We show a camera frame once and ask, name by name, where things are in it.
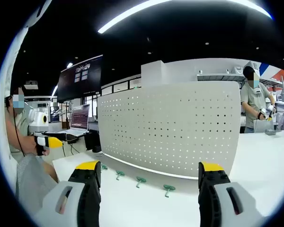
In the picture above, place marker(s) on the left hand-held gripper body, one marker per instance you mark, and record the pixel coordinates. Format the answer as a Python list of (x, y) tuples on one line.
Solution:
[(36, 121)]

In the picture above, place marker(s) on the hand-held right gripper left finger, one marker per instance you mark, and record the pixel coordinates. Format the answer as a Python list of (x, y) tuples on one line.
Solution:
[(61, 201)]

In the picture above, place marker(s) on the white perforated mounting plate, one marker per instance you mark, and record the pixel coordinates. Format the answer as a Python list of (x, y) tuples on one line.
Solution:
[(168, 130)]

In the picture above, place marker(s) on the white chest device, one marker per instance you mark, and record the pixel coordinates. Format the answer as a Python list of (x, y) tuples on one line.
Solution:
[(34, 17)]

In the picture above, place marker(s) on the green hook assembly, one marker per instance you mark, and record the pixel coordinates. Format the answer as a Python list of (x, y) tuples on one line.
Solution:
[(104, 167), (168, 188), (141, 181), (120, 174)]

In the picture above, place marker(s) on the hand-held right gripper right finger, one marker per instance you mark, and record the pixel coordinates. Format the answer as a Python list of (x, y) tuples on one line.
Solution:
[(241, 203)]

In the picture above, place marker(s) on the open laptop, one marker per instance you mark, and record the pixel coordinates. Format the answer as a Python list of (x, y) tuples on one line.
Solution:
[(80, 118)]

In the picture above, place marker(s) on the large dark wall screen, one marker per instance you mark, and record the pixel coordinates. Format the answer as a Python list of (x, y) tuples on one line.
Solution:
[(80, 82)]

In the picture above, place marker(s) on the person's left hand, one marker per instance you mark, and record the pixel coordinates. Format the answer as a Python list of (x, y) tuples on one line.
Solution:
[(46, 152)]

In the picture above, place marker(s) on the ceiling light strip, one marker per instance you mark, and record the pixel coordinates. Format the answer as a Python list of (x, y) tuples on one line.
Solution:
[(132, 16)]

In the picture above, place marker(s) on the storage shelf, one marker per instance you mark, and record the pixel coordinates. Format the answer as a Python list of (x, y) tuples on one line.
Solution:
[(215, 76)]

